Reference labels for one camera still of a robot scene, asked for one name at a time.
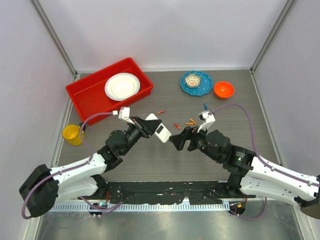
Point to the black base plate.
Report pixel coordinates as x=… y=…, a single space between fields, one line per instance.
x=168 y=192

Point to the blue ceramic plate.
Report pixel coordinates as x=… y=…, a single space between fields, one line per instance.
x=204 y=88

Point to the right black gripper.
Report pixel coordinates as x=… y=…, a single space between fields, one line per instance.
x=179 y=140

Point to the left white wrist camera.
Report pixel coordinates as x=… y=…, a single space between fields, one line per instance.
x=123 y=114

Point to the red plastic bin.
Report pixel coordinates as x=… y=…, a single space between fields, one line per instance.
x=88 y=94

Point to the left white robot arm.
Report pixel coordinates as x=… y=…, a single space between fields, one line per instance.
x=45 y=186

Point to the small patterned flower bowl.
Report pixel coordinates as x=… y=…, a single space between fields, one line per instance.
x=192 y=80

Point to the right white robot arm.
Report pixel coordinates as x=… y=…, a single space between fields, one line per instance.
x=252 y=175

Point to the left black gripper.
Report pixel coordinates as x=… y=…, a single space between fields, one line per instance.
x=146 y=127

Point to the white remote control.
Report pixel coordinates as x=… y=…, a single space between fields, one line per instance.
x=162 y=133

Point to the orange plastic bowl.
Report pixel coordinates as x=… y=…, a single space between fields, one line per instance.
x=223 y=90

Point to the white slotted cable duct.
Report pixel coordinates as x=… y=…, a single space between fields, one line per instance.
x=185 y=206

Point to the yellow plastic mug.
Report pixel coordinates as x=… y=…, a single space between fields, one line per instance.
x=73 y=135

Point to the white paper plate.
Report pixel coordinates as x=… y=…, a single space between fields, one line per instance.
x=122 y=86

